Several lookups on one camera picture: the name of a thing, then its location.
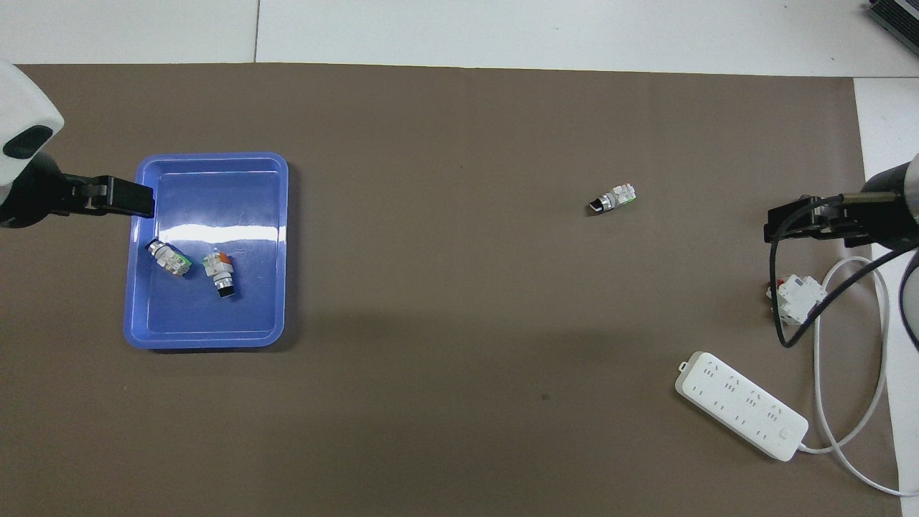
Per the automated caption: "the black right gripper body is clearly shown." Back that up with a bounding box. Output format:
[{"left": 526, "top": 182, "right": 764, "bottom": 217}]
[{"left": 836, "top": 162, "right": 910, "bottom": 250}]

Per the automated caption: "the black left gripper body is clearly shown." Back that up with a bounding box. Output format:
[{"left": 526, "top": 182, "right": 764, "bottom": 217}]
[{"left": 0, "top": 151, "right": 93, "bottom": 230}]

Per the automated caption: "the white selector switch black knob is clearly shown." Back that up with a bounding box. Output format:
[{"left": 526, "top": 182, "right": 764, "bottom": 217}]
[{"left": 587, "top": 184, "right": 638, "bottom": 216}]

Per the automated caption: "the white circuit breaker red lever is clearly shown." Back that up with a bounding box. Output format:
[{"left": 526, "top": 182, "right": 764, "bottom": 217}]
[{"left": 765, "top": 274, "right": 826, "bottom": 326}]

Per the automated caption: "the blue plastic tray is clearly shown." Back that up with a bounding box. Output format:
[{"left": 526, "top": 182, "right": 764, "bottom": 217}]
[{"left": 123, "top": 152, "right": 289, "bottom": 350}]

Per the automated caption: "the white power strip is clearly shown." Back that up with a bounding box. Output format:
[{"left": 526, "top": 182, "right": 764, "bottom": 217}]
[{"left": 675, "top": 350, "right": 809, "bottom": 462}]

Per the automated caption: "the grey finned metal device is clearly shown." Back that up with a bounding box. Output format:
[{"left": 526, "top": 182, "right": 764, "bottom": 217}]
[{"left": 865, "top": 0, "right": 919, "bottom": 48}]

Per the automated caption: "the brown table mat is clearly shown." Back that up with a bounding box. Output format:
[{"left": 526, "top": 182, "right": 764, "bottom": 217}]
[{"left": 0, "top": 63, "right": 902, "bottom": 517}]

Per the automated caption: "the selector switch with green block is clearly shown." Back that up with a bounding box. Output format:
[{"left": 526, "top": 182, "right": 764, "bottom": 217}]
[{"left": 146, "top": 239, "right": 193, "bottom": 279}]

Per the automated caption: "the selector switch with orange block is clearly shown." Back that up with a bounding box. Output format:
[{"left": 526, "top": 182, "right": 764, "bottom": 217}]
[{"left": 202, "top": 251, "right": 238, "bottom": 299}]

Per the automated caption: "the white power strip cable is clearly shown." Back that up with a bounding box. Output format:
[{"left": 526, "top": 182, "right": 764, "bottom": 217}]
[{"left": 797, "top": 257, "right": 919, "bottom": 498}]

